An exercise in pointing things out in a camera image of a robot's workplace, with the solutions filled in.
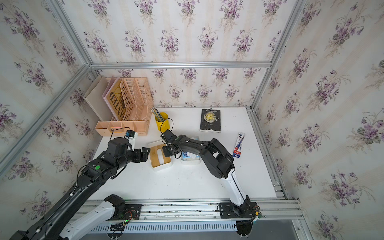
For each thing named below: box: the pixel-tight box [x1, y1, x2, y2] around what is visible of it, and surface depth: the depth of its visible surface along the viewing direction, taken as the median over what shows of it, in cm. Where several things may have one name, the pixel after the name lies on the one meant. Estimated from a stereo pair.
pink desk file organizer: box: [84, 75, 154, 138], surface depth 101 cm
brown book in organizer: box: [107, 83, 130, 121], surface depth 101 cm
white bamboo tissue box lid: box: [147, 140, 172, 172], surface depth 93 cm
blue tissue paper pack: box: [181, 151, 201, 161], surface depth 88 cm
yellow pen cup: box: [155, 112, 170, 133], surface depth 104 cm
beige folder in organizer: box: [83, 75, 113, 122], surface depth 92 cm
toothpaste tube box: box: [232, 131, 246, 159], surface depth 100 cm
